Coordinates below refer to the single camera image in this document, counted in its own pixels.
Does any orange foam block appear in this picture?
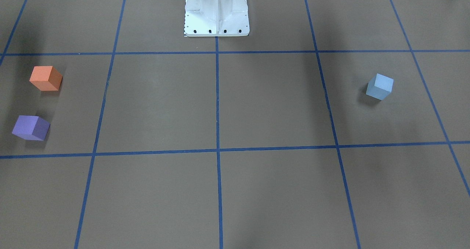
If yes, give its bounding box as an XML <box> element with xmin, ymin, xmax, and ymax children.
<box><xmin>29</xmin><ymin>66</ymin><xmax>63</xmax><ymax>91</ymax></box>

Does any light blue foam block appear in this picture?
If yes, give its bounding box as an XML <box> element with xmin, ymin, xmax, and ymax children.
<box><xmin>366</xmin><ymin>73</ymin><xmax>394</xmax><ymax>100</ymax></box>

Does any purple foam block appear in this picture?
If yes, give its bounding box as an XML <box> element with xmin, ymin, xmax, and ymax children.
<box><xmin>12</xmin><ymin>115</ymin><xmax>50</xmax><ymax>141</ymax></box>

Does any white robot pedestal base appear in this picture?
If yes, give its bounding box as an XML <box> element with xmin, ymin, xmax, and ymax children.
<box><xmin>184</xmin><ymin>0</ymin><xmax>250</xmax><ymax>37</ymax></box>

